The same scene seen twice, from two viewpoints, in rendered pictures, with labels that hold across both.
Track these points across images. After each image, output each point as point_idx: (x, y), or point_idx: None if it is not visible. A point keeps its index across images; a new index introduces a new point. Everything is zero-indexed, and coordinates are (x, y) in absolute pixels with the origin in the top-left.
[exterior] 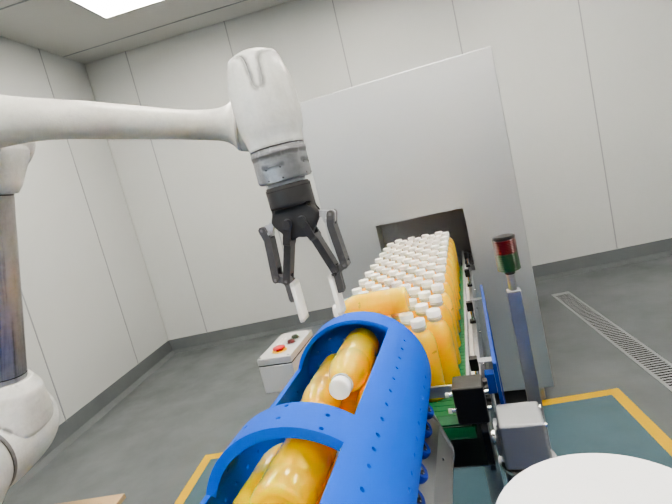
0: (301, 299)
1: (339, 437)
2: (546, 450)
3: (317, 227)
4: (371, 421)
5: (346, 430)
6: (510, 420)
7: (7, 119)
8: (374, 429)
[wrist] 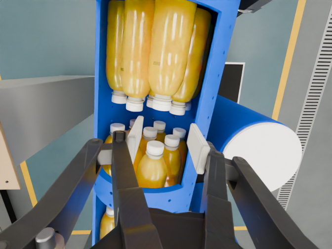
0: (139, 137)
1: (176, 210)
2: (262, 6)
3: (232, 219)
4: (190, 180)
5: (179, 202)
6: None
7: None
8: (191, 183)
